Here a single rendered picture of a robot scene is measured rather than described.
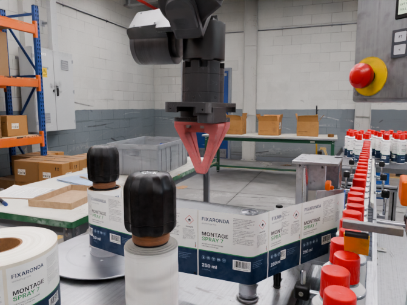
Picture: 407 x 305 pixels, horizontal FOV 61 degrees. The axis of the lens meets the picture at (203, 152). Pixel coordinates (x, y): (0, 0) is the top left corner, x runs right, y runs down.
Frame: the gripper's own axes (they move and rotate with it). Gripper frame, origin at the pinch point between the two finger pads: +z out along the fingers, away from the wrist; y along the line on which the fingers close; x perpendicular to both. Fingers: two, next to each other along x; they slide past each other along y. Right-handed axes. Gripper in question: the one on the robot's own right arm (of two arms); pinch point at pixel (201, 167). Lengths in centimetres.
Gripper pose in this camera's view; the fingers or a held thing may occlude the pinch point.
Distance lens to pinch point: 49.1
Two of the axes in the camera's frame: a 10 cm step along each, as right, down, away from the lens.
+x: 9.1, 0.7, -4.0
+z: -0.2, 9.9, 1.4
